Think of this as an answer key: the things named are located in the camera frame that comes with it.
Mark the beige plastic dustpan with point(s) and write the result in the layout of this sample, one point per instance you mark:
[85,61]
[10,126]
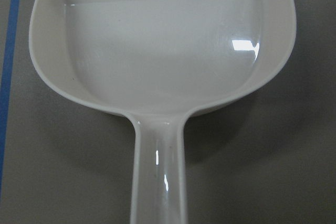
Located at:
[158,63]

